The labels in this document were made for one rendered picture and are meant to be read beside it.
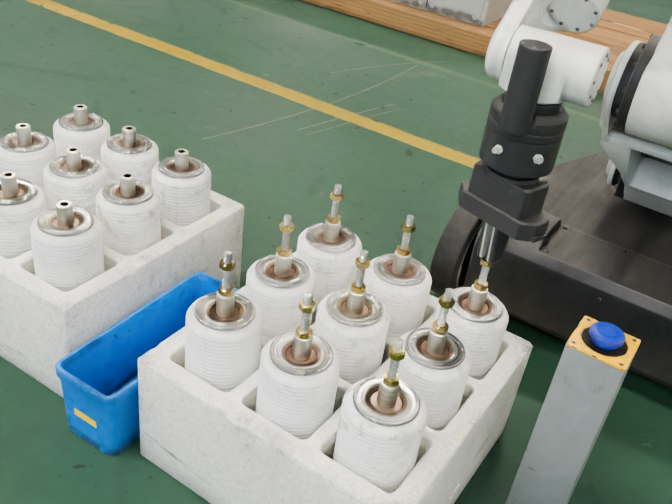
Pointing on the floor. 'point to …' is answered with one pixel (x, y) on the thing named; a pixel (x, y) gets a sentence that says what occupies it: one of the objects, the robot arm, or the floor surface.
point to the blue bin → (122, 367)
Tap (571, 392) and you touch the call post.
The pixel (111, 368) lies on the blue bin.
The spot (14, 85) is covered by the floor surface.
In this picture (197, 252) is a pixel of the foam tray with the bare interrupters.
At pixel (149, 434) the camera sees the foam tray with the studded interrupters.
